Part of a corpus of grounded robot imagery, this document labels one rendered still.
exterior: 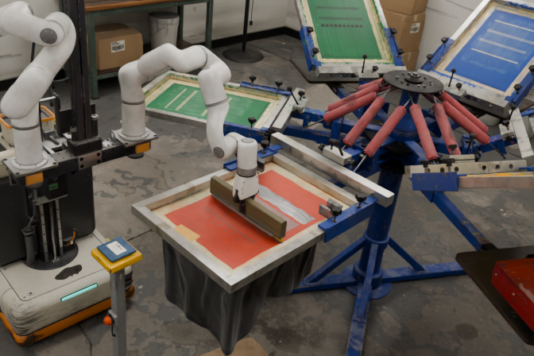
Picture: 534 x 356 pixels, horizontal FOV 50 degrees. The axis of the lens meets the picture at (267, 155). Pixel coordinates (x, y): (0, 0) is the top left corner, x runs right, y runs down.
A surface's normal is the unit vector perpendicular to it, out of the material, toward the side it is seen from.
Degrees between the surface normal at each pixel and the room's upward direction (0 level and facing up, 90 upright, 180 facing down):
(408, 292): 0
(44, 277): 0
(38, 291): 0
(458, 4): 90
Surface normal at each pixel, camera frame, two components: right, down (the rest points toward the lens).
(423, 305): 0.10, -0.87
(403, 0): -0.60, 0.33
